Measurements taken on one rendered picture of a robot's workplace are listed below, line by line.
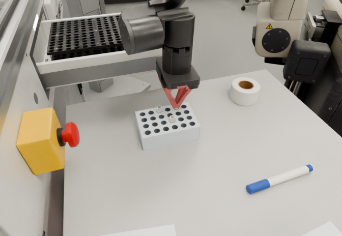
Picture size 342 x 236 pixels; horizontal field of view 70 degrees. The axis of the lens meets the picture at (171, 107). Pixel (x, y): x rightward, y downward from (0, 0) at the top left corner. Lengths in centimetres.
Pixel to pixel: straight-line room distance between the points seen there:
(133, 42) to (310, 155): 41
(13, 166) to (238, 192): 35
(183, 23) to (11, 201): 34
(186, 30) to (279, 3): 64
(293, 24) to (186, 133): 69
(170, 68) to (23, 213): 31
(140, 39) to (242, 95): 32
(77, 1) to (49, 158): 130
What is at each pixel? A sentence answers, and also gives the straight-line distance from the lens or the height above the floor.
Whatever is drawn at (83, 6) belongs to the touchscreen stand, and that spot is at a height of 66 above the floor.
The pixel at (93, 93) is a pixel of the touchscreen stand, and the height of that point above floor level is 4.
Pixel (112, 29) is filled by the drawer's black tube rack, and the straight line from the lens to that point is 68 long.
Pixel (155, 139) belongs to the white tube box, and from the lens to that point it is 50.
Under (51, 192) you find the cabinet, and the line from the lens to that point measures 56.
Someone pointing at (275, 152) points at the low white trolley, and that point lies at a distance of 56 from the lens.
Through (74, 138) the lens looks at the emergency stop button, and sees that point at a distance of 40.
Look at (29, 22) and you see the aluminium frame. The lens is 61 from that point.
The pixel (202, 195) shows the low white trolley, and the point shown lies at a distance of 46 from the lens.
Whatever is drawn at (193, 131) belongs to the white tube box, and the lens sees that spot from 52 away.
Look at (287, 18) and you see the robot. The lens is 105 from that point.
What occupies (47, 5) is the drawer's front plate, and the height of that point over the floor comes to 92.
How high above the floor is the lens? 116
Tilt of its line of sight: 41 degrees down
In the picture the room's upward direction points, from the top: straight up
